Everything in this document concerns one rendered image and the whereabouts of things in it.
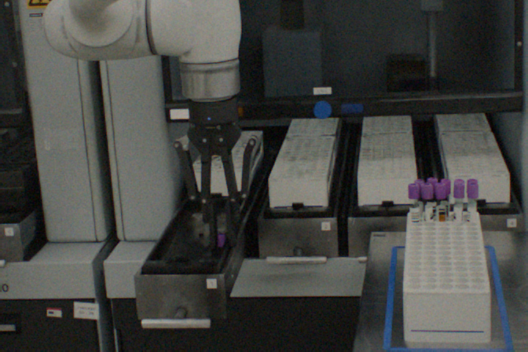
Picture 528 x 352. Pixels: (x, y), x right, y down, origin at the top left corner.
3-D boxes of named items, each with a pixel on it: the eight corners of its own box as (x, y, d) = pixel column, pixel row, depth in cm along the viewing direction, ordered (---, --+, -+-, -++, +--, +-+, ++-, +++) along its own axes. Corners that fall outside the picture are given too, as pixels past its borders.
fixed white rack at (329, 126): (299, 130, 231) (298, 104, 229) (342, 129, 230) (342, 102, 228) (287, 165, 202) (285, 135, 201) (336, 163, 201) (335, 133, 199)
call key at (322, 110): (314, 118, 170) (313, 100, 169) (331, 117, 169) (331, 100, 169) (313, 119, 169) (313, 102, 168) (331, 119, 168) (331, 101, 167)
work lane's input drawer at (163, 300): (213, 186, 215) (210, 146, 212) (277, 185, 213) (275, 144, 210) (129, 333, 145) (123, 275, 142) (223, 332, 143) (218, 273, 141)
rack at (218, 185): (217, 160, 209) (214, 131, 208) (264, 159, 208) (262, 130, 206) (190, 204, 181) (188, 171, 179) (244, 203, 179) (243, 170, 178)
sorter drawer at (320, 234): (294, 155, 236) (292, 118, 234) (353, 153, 234) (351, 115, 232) (255, 269, 166) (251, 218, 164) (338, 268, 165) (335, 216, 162)
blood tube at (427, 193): (424, 260, 141) (420, 186, 138) (424, 255, 143) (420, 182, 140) (435, 260, 141) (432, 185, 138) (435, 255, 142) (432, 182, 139)
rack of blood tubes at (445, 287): (408, 251, 146) (407, 211, 144) (478, 251, 144) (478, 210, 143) (404, 341, 118) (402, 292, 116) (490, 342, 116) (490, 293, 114)
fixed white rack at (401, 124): (365, 128, 229) (364, 101, 227) (409, 126, 228) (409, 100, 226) (362, 163, 200) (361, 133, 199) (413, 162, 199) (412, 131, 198)
